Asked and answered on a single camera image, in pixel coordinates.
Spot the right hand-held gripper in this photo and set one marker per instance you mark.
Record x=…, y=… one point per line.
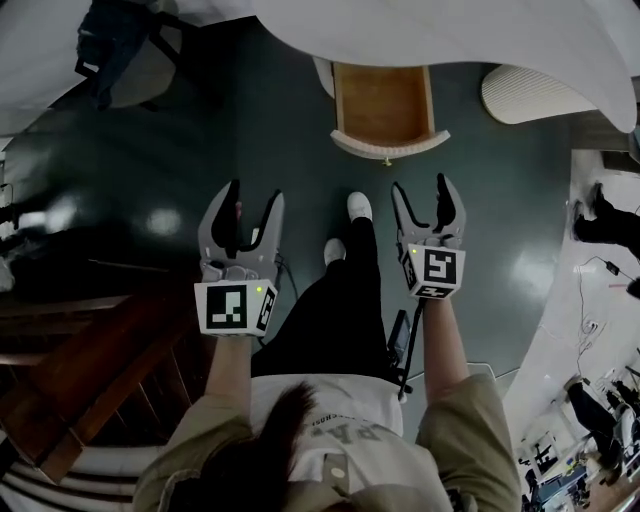
x=440, y=267

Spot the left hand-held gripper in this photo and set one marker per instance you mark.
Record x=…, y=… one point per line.
x=225, y=310

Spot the wooden drawer with white front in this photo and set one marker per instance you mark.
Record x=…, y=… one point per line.
x=382, y=100

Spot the person's right forearm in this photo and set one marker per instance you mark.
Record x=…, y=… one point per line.
x=445, y=345

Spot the person's left forearm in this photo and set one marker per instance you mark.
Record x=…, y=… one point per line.
x=231, y=365

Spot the white dressing table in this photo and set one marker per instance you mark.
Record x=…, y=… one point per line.
x=450, y=30

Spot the person's white shoe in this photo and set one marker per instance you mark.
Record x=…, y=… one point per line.
x=334, y=251
x=359, y=205

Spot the person's black trousers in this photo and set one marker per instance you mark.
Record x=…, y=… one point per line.
x=340, y=310

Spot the white ribbed stool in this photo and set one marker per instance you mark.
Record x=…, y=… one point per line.
x=535, y=95

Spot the black power adapter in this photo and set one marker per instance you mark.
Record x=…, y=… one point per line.
x=612, y=267

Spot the person's white printed shirt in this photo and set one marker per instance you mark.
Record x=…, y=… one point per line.
x=360, y=400

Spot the dark chair with clothes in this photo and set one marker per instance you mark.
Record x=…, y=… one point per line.
x=125, y=50

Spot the dark wooden furniture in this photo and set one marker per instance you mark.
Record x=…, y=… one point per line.
x=75, y=370

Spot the person's olive jacket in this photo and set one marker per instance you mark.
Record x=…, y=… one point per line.
x=475, y=440

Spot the white striped cushion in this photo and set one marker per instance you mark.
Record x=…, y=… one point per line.
x=70, y=480

